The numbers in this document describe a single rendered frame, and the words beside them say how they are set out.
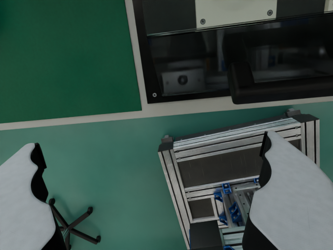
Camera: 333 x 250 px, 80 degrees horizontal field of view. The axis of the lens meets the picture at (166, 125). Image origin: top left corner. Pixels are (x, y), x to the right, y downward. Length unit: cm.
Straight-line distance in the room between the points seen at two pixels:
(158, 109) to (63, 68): 25
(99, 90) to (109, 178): 114
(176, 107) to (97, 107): 20
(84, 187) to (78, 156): 27
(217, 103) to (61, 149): 130
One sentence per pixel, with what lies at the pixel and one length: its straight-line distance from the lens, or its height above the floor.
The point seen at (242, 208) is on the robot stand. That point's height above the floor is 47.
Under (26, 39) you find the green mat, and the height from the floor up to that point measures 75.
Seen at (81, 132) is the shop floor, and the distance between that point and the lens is 149.
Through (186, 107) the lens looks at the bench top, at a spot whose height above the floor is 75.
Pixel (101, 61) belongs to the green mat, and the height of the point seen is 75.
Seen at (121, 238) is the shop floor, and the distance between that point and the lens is 198.
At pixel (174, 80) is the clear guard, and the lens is 20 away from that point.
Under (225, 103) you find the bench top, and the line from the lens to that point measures 50.
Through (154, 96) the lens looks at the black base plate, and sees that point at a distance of 47.
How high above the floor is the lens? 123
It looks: 69 degrees down
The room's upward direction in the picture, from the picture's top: 169 degrees counter-clockwise
